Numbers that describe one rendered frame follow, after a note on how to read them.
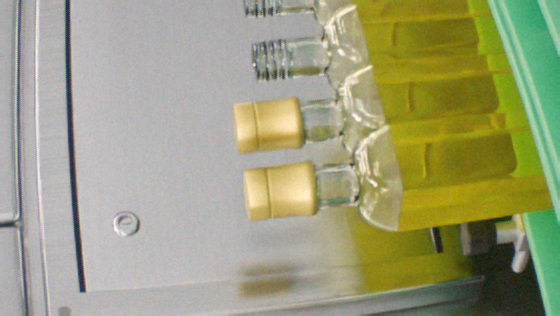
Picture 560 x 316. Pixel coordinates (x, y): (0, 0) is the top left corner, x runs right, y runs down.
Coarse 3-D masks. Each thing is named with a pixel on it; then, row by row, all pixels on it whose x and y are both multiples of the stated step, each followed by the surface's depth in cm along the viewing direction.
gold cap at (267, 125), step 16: (240, 112) 88; (256, 112) 88; (272, 112) 88; (288, 112) 88; (240, 128) 88; (256, 128) 88; (272, 128) 88; (288, 128) 88; (240, 144) 88; (256, 144) 88; (272, 144) 88; (288, 144) 89
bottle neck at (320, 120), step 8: (304, 104) 89; (312, 104) 89; (320, 104) 89; (328, 104) 89; (304, 112) 88; (312, 112) 88; (320, 112) 88; (328, 112) 89; (336, 112) 88; (304, 120) 88; (312, 120) 88; (320, 120) 88; (328, 120) 88; (336, 120) 88; (304, 128) 88; (312, 128) 88; (320, 128) 88; (328, 128) 89; (336, 128) 89; (304, 136) 89; (312, 136) 89; (320, 136) 89; (328, 136) 89; (336, 136) 89; (304, 144) 90
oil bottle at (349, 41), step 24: (408, 0) 93; (432, 0) 93; (456, 0) 93; (480, 0) 93; (336, 24) 92; (360, 24) 91; (384, 24) 91; (408, 24) 91; (432, 24) 92; (456, 24) 92; (480, 24) 92; (336, 48) 91; (360, 48) 90; (384, 48) 90; (408, 48) 90; (432, 48) 90; (456, 48) 90; (480, 48) 91; (504, 48) 91; (336, 72) 91
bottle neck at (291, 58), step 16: (256, 48) 92; (272, 48) 92; (288, 48) 92; (304, 48) 92; (320, 48) 92; (256, 64) 91; (272, 64) 91; (288, 64) 92; (304, 64) 92; (320, 64) 92; (256, 80) 93
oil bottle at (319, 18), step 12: (312, 0) 95; (324, 0) 94; (336, 0) 93; (348, 0) 93; (360, 0) 93; (372, 0) 93; (384, 0) 94; (396, 0) 94; (312, 12) 96; (324, 12) 95
